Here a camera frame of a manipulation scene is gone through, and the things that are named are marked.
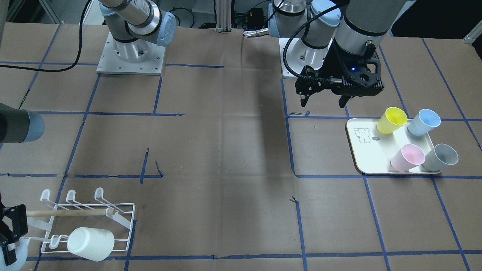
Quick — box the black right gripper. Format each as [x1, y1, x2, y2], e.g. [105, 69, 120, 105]
[0, 204, 29, 266]

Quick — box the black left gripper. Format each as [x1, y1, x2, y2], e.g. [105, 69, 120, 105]
[295, 41, 384, 108]

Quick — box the white ikea cup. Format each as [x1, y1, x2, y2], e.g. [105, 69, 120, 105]
[67, 227, 115, 261]

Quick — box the light blue cup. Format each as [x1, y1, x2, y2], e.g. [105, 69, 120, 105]
[0, 237, 29, 271]
[407, 108, 441, 137]

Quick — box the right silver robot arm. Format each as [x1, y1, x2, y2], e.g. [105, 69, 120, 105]
[1, 20, 100, 210]

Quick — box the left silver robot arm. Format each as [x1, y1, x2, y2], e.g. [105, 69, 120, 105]
[267, 0, 405, 108]

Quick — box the yellow cup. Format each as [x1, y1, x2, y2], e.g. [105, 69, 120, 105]
[376, 107, 408, 134]

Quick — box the pink cup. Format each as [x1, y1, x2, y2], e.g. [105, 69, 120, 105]
[390, 144, 426, 172]

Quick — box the grey cup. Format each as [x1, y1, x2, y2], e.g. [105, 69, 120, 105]
[422, 143, 459, 172]

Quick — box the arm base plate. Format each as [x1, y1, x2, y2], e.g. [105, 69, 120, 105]
[280, 38, 336, 80]
[96, 33, 166, 75]

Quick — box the white wire cup rack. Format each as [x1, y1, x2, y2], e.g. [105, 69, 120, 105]
[25, 187, 136, 255]

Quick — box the aluminium frame post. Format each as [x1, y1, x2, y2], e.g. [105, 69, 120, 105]
[214, 0, 234, 33]

